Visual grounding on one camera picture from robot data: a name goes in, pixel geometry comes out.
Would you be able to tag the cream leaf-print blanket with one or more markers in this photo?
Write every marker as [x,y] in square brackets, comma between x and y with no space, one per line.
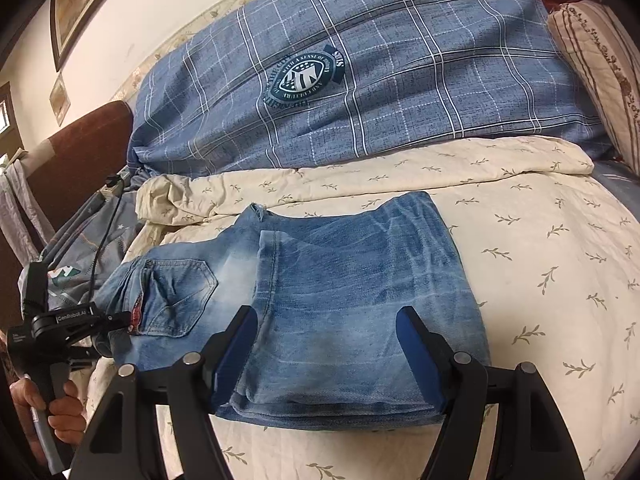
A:
[525,260]

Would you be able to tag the grey printed bed sheet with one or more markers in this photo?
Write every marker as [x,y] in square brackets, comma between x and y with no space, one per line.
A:
[80,255]

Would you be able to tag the blue plaid bedding roll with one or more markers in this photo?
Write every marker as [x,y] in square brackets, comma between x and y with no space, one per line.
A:
[400,60]

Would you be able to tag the brown headboard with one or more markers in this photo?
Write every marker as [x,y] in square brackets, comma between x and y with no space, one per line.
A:
[75,160]

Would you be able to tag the white power strip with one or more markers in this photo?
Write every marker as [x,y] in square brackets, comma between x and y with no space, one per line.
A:
[111,191]

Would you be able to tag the small wall picture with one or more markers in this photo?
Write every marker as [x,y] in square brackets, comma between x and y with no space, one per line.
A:
[60,100]

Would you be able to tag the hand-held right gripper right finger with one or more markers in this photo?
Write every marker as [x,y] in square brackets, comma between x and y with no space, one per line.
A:
[417,360]

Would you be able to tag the large framed painting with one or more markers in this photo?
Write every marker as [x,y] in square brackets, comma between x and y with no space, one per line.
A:
[75,5]

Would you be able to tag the stained glass window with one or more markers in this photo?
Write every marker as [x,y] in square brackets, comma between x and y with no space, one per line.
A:
[3,115]

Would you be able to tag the faded blue denim pants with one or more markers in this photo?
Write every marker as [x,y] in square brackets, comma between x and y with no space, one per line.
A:
[350,285]

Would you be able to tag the person's left hand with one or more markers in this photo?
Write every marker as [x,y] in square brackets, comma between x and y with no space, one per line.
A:
[67,420]

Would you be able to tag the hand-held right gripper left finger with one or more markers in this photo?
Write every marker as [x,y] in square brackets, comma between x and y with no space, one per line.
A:
[235,360]

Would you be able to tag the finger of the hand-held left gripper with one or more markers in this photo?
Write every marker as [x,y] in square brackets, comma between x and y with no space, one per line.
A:
[112,320]

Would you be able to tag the blue mattress sheet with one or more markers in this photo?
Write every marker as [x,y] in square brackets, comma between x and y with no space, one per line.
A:
[620,175]

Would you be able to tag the beige striped cushion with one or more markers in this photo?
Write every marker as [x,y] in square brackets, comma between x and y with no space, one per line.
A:
[600,70]

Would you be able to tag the grey hanging cloth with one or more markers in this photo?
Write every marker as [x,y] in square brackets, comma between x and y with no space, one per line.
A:
[15,210]

